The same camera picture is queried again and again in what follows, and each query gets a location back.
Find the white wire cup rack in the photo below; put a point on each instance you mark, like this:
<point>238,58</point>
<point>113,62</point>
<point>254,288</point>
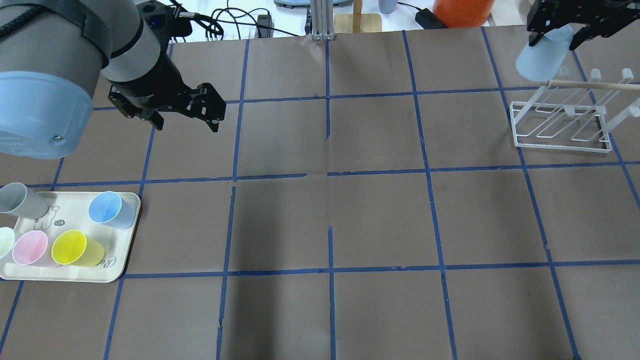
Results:
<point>572,115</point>

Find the white plastic cup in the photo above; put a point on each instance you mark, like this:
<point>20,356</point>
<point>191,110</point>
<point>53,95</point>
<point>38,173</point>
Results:
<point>8,237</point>

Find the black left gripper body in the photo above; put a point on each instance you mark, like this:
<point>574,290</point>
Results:
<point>156,86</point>

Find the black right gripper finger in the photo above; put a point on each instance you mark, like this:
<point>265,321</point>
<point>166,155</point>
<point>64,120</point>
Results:
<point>583,34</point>
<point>537,29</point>

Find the wooden stand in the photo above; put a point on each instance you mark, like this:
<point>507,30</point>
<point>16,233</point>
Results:
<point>357,21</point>

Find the cream plastic tray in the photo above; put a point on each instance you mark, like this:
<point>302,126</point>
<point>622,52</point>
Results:
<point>70,211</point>

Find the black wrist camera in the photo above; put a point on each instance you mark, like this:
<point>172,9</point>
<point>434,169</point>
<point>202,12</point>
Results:
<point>165,19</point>

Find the pink plastic cup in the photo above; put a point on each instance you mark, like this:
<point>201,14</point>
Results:
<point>33,249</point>

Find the yellow plastic cup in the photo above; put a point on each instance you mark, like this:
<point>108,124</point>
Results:
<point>75,248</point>

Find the aluminium frame post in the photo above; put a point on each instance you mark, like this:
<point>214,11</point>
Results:
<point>322,20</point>

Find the orange container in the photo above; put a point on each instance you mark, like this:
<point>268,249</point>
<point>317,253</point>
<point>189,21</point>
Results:
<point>463,13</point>

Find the light blue plastic cup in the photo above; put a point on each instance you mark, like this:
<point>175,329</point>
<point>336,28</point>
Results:
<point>541,62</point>

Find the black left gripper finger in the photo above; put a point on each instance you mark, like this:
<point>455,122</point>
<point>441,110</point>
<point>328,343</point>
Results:
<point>150,116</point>
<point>207,105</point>

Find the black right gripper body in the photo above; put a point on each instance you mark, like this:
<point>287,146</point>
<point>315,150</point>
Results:
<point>564,13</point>

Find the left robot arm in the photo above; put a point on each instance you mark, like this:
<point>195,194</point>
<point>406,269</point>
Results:
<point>53,53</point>

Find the grey plastic cup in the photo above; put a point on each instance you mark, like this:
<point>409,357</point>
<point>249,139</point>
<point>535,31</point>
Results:
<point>18,200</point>

